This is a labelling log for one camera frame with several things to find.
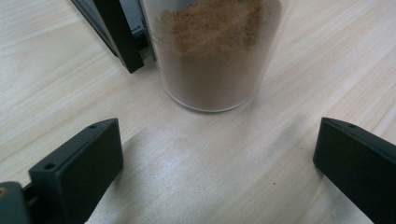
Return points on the black metal shelf rack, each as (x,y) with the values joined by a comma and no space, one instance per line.
(121,37)

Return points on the glass jar of brown powder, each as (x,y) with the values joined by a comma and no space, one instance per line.
(211,77)

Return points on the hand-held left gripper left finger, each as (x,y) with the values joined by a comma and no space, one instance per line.
(77,168)

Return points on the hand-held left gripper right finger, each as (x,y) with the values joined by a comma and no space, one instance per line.
(358,165)

